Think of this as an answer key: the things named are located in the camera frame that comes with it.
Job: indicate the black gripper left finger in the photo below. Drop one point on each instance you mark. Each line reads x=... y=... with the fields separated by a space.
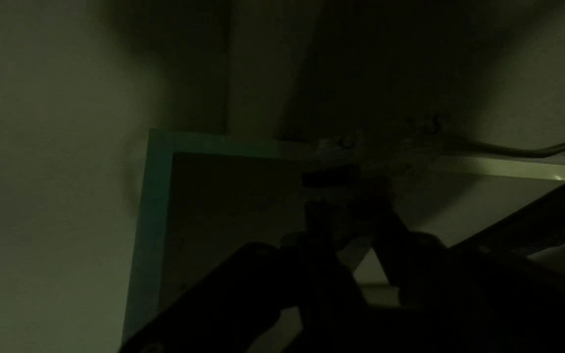
x=325 y=261

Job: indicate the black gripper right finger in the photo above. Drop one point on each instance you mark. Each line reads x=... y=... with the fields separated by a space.
x=401 y=255

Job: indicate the glass shelf with white frame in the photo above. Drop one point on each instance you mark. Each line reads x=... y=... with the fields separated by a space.
x=156 y=221

